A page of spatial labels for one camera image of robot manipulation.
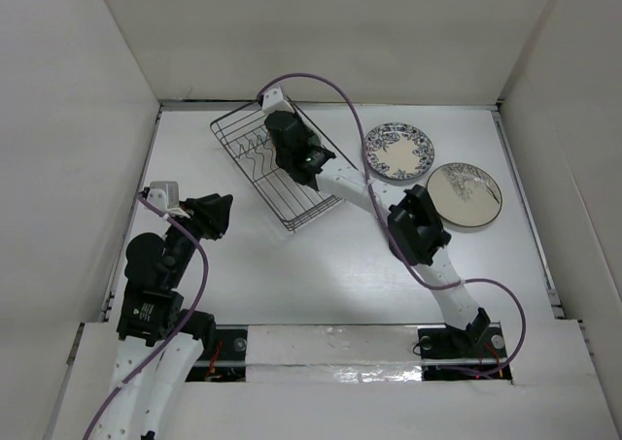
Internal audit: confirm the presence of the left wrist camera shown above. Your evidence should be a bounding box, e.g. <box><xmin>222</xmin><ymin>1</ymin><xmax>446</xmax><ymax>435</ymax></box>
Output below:
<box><xmin>145</xmin><ymin>181</ymin><xmax>180</xmax><ymax>212</ymax></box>

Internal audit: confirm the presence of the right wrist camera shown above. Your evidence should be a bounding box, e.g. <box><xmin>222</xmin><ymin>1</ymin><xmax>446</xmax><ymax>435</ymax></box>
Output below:
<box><xmin>261</xmin><ymin>85</ymin><xmax>294</xmax><ymax>116</ymax></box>

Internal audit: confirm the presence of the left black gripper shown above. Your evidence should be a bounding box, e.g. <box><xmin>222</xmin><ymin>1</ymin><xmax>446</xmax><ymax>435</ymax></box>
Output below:
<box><xmin>166</xmin><ymin>191</ymin><xmax>231</xmax><ymax>287</ymax></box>

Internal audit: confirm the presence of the blue floral round plate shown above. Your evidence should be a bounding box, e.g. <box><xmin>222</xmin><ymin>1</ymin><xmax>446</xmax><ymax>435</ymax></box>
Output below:
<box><xmin>363</xmin><ymin>122</ymin><xmax>435</xmax><ymax>181</ymax></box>

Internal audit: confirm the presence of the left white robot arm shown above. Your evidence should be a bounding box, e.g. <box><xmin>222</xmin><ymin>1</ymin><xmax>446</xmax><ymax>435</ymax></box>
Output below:
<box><xmin>83</xmin><ymin>183</ymin><xmax>233</xmax><ymax>439</ymax></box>

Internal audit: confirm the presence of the cream tree pattern plate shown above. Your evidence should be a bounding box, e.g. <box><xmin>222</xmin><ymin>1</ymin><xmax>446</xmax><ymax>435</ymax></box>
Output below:
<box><xmin>426</xmin><ymin>162</ymin><xmax>503</xmax><ymax>228</ymax></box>

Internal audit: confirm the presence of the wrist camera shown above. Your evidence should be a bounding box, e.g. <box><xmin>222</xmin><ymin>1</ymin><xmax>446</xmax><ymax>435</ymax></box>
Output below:
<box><xmin>145</xmin><ymin>181</ymin><xmax>180</xmax><ymax>212</ymax></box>
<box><xmin>261</xmin><ymin>85</ymin><xmax>294</xmax><ymax>116</ymax></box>

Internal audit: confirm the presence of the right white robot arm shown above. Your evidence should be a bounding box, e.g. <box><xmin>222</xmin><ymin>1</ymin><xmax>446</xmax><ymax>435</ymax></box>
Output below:
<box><xmin>264</xmin><ymin>110</ymin><xmax>491</xmax><ymax>361</ymax></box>

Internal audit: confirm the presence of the silver taped front rail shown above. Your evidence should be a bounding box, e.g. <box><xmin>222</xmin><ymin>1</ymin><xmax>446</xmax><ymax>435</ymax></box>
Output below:
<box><xmin>188</xmin><ymin>324</ymin><xmax>512</xmax><ymax>384</ymax></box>

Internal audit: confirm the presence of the grey wire dish rack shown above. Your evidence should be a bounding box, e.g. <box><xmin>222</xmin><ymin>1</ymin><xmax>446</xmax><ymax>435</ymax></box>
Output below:
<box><xmin>210</xmin><ymin>101</ymin><xmax>342</xmax><ymax>232</ymax></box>

